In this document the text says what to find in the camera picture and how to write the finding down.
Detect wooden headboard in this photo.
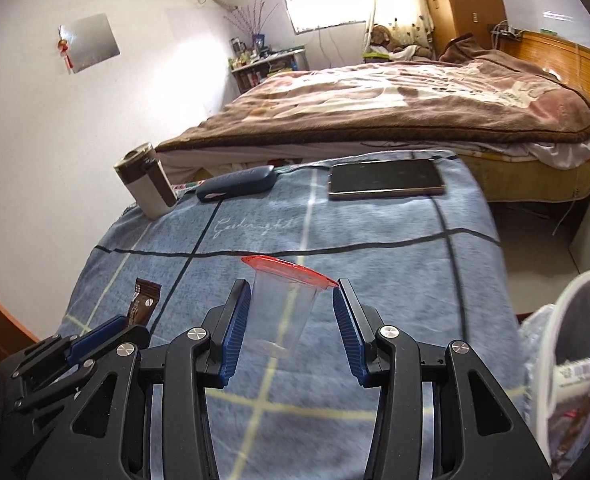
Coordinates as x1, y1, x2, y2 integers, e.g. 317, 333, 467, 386
517, 30, 590, 111

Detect white round trash bin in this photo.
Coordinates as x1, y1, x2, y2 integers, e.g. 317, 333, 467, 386
525, 270, 590, 466

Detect brown teddy bear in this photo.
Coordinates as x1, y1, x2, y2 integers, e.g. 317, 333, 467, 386
367, 25, 433, 61

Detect red knot ornament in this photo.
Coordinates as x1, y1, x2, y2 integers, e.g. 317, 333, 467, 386
58, 30, 76, 75

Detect wooden wardrobe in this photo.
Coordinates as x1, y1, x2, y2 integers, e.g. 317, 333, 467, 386
412, 0, 508, 58

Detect cluttered corner shelf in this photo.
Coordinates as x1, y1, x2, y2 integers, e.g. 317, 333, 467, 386
230, 47, 310, 96

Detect silver wall panel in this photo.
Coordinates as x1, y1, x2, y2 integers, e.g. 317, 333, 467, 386
58, 15, 121, 75

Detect black smartphone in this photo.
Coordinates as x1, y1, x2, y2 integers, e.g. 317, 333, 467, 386
327, 159, 446, 202

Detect blue checked cloth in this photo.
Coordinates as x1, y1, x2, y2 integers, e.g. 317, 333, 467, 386
55, 149, 530, 480

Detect brown snack wrapper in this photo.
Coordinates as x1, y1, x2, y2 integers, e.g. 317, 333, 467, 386
125, 280, 162, 328

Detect brown and white thermos mug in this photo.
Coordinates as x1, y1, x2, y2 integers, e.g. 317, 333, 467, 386
114, 142, 178, 221

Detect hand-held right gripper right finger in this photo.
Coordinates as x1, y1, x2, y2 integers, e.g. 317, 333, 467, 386
332, 277, 553, 480

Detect brown blanket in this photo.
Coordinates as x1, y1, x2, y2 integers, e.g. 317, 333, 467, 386
155, 35, 590, 161

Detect light blue bin liner bag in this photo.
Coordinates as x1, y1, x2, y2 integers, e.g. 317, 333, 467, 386
517, 305, 558, 441

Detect bed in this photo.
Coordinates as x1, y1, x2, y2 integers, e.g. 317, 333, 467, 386
155, 45, 590, 206

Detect power strip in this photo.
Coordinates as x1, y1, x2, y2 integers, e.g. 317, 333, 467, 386
490, 22, 523, 41

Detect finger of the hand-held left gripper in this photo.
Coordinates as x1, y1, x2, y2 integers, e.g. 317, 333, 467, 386
68, 315, 151, 367
8, 334, 98, 413

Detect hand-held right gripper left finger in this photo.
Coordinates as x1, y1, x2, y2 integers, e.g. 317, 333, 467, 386
25, 277, 252, 480

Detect patterned curtain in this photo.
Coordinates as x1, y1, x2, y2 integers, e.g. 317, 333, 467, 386
365, 0, 436, 56

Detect clear plastic cup red rim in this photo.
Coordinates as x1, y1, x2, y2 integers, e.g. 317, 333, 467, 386
240, 255, 340, 359

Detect window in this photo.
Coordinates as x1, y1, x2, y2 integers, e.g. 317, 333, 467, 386
283, 0, 373, 35

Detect decorative dry branches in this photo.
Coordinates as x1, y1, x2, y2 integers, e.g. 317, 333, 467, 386
223, 2, 280, 41

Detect dark blue glasses case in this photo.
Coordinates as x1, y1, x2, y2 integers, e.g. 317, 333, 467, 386
195, 165, 276, 203

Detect white blue printed container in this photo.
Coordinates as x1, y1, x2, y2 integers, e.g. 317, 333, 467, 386
555, 357, 590, 388

